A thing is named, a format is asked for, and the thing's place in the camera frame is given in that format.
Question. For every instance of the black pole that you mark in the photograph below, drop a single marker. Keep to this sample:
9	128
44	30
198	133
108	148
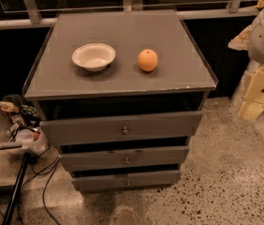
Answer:
16	191

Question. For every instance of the yellow clamp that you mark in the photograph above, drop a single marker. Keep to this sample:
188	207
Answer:
260	4

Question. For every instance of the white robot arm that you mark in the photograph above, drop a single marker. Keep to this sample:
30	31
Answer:
251	39

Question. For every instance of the white cup in bin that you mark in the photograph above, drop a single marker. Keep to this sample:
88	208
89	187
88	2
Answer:
24	136

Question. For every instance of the orange fruit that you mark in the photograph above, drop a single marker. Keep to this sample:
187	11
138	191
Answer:
147	60

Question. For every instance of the grey bottom drawer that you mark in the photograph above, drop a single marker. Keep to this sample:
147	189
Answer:
126	180

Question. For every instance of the grey drawer cabinet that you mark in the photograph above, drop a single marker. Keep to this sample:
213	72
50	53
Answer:
61	90

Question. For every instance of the white bowl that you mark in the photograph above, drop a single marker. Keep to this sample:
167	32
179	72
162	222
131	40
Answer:
94	56

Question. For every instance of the grey top drawer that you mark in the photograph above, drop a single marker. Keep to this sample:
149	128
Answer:
121	128

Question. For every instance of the grey drawer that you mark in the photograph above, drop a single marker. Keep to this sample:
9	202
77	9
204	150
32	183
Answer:
121	128
127	158
126	180

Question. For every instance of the metal railing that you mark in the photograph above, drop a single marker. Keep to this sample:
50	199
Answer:
107	13

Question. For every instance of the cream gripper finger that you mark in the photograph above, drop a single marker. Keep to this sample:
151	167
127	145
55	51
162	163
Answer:
250	111
240	42

